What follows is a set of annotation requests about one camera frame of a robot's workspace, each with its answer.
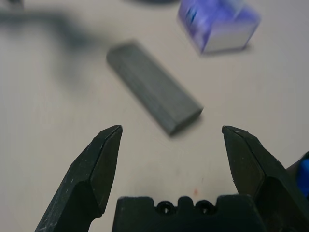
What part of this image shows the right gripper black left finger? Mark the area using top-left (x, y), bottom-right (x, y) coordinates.
top-left (33, 125), bottom-right (124, 232)

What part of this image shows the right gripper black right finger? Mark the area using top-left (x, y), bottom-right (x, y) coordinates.
top-left (221, 125), bottom-right (309, 232)

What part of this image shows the grey glasses case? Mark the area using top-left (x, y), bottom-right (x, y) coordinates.
top-left (106, 40), bottom-right (203, 136)

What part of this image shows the blue capped pen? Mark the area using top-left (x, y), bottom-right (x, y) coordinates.
top-left (298, 158), bottom-right (309, 195)

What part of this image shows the purple tissue pack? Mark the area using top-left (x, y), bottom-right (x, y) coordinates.
top-left (177, 0), bottom-right (263, 55)

